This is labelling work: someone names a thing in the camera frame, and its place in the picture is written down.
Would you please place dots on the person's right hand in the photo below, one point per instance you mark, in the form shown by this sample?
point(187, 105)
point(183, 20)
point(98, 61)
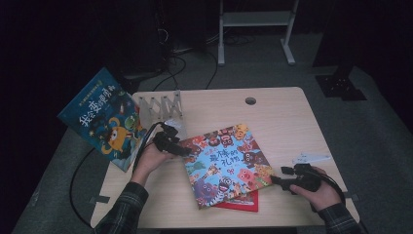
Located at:
point(321, 195)

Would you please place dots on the black stand with square base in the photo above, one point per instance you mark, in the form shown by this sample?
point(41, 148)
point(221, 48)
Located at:
point(341, 86)

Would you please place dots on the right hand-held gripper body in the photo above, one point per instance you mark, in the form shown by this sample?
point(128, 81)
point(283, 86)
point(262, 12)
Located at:
point(307, 178)

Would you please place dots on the blue monster picture book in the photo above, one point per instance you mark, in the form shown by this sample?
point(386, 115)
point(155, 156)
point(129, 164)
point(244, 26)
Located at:
point(104, 120)

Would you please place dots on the person's left hand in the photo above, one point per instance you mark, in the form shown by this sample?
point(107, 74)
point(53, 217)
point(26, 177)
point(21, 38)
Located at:
point(149, 162)

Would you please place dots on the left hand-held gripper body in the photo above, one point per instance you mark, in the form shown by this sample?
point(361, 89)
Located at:
point(165, 139)

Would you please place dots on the white metal frame stand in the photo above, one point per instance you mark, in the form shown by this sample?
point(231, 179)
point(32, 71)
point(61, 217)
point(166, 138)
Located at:
point(256, 19)

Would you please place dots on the red picture book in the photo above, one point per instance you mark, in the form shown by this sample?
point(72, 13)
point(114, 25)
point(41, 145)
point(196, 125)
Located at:
point(242, 203)

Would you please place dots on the colourful animals picture book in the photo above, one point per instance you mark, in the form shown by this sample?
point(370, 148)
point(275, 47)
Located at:
point(227, 165)

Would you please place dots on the grey tape strip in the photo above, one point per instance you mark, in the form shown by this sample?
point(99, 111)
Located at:
point(99, 199)
point(352, 197)

